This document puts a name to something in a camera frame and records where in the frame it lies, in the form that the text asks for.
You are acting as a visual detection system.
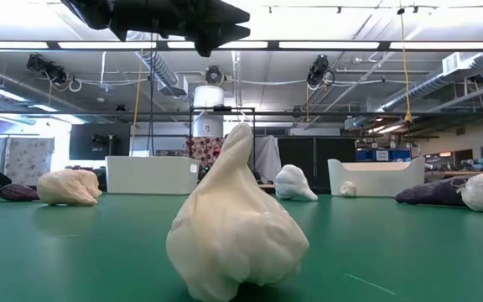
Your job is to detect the black ceiling cable reel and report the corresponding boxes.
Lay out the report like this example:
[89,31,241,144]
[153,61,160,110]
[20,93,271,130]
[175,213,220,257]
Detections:
[204,65,226,87]
[26,53,69,85]
[306,54,335,87]

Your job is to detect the overhead LED light bar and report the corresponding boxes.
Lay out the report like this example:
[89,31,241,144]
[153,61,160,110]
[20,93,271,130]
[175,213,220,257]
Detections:
[0,39,483,52]

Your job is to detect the white hanging cloth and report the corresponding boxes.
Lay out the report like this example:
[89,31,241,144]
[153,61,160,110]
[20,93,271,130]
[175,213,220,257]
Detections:
[252,134,283,185]

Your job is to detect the small maroon sweet potato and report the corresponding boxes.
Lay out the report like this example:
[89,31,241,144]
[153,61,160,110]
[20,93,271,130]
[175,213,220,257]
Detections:
[0,183,40,202]

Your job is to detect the white plastic basket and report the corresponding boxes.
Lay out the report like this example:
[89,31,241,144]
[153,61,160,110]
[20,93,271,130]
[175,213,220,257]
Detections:
[327,156,427,198]
[105,155,201,195]

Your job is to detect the black hanging cable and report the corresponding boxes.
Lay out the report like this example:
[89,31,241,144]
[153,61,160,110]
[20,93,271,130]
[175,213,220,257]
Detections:
[149,33,155,157]

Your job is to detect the white cylindrical tank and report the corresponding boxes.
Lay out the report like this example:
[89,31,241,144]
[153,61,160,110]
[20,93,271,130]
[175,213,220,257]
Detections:
[193,85,226,138]

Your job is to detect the wooden workbench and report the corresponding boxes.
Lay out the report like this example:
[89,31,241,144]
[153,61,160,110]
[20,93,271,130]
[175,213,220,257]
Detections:
[424,169,483,180]

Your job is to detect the blue storage bins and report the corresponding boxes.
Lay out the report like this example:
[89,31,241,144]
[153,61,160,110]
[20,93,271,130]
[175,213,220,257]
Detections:
[355,147,413,163]

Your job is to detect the floral patterned curtain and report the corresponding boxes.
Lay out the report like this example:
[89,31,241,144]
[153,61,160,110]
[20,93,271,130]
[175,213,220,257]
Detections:
[4,137,55,187]

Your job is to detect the black partition panel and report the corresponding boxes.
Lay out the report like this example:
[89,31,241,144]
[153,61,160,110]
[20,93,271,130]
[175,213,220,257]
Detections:
[278,137,316,192]
[315,137,356,192]

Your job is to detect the green table mat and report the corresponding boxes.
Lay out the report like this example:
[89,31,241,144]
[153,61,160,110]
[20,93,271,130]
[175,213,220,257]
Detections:
[0,192,483,302]

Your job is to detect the silver ventilation duct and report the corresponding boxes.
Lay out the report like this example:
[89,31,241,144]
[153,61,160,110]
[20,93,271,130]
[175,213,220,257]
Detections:
[134,49,179,89]
[382,52,483,112]

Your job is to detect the small cream garlic bulb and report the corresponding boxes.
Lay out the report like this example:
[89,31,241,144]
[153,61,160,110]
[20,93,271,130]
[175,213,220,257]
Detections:
[339,180,358,198]
[165,122,310,302]

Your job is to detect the circle patterned cloth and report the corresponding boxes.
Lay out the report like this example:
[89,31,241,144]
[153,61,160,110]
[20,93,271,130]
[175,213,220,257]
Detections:
[184,136,226,171]

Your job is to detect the black wall board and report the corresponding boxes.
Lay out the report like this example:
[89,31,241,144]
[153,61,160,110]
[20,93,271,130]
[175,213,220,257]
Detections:
[69,122,132,161]

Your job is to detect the white garlic bulb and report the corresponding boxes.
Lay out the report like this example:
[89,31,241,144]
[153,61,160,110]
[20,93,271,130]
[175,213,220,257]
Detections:
[274,164,319,202]

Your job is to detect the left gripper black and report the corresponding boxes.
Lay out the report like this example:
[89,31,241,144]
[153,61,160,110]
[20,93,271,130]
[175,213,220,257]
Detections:
[60,0,252,58]

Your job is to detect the long dark purple eggplant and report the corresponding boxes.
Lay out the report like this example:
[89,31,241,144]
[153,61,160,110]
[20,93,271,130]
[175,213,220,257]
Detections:
[394,174,473,207]

